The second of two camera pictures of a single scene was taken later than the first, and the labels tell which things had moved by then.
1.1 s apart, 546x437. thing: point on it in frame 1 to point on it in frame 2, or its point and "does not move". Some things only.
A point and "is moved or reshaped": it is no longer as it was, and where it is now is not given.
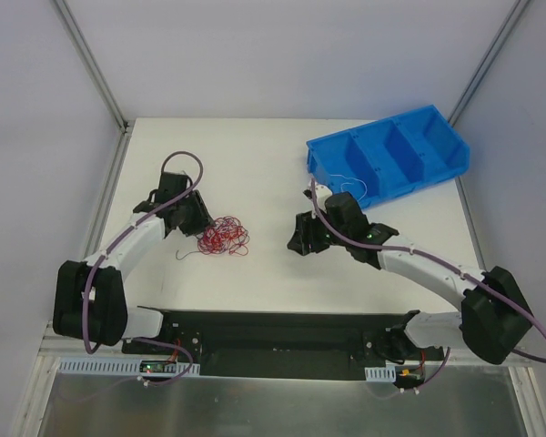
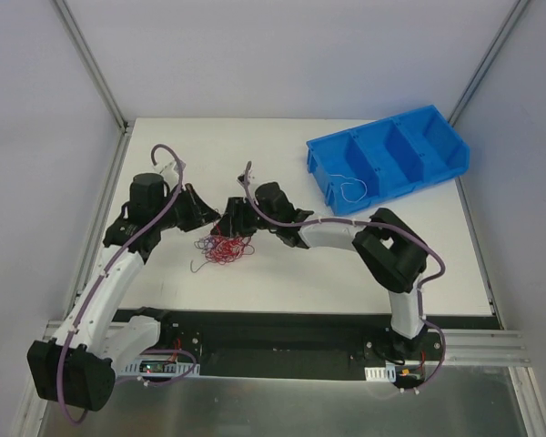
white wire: x=351 y=183 does not move
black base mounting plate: x=280 y=345 does not move
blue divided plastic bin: x=389 y=157 does not move
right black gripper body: x=306 y=232 to x=237 y=218
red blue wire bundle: x=227 y=235 is moved or reshaped
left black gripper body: x=200 y=214 does not move
